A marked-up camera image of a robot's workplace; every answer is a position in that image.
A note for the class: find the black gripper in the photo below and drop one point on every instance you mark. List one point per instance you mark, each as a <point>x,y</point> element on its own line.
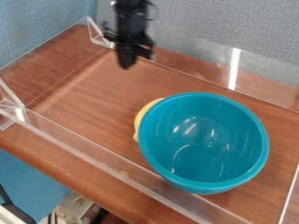
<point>133,41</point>

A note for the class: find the blue plastic bowl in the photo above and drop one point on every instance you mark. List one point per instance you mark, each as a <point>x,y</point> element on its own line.
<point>205,142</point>

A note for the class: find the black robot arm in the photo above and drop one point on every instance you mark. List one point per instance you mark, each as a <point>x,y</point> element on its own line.
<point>133,8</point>

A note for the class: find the yellow object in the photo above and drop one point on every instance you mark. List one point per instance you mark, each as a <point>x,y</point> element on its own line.
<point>142,114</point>

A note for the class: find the clear acrylic back barrier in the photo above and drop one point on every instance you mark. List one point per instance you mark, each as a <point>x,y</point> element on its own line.
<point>186,74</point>

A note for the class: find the clear acrylic barrier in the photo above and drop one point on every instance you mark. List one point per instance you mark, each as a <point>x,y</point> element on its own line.
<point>126,188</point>
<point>186,74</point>

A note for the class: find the clear acrylic front barrier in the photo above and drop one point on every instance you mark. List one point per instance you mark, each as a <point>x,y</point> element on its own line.
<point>126,188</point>

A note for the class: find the white device under table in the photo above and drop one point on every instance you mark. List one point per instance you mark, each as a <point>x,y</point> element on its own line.
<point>75,210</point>

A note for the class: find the black chair part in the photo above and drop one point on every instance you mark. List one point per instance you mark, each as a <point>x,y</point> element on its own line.
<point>14,209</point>

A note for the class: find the clear acrylic corner bracket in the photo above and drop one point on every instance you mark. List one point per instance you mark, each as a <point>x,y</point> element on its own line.
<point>102,38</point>

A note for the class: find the clear acrylic left bracket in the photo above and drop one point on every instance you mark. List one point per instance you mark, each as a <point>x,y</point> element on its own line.
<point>13,109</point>

